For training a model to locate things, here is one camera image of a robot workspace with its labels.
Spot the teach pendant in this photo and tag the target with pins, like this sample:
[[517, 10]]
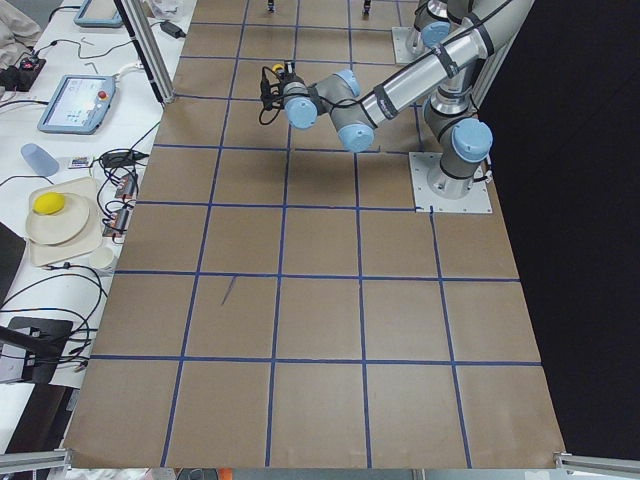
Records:
[[98, 14], [79, 105]]

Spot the yellow lemon toy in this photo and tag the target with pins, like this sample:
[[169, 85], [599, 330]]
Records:
[[49, 203]]

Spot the near teach pendant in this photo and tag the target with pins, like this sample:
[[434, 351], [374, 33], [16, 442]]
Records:
[[79, 105]]

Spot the far teach pendant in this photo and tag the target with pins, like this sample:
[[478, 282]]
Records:
[[98, 14]]

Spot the cream tray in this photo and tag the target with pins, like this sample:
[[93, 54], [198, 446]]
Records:
[[89, 238]]

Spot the white paper cup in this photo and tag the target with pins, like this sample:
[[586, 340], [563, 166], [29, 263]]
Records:
[[103, 260]]

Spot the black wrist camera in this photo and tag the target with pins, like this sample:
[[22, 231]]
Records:
[[271, 94]]

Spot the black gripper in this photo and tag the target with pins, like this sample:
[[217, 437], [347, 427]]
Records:
[[288, 76]]

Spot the aluminium frame post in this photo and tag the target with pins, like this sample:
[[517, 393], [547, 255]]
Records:
[[140, 33]]

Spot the cream round plate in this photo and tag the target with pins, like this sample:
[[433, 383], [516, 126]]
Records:
[[60, 227]]

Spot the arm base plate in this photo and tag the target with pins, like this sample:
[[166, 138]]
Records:
[[402, 45], [435, 192]]

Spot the black power adapter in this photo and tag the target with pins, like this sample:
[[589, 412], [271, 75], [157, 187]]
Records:
[[172, 29]]

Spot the blue plastic cup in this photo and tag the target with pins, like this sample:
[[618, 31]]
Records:
[[39, 160]]

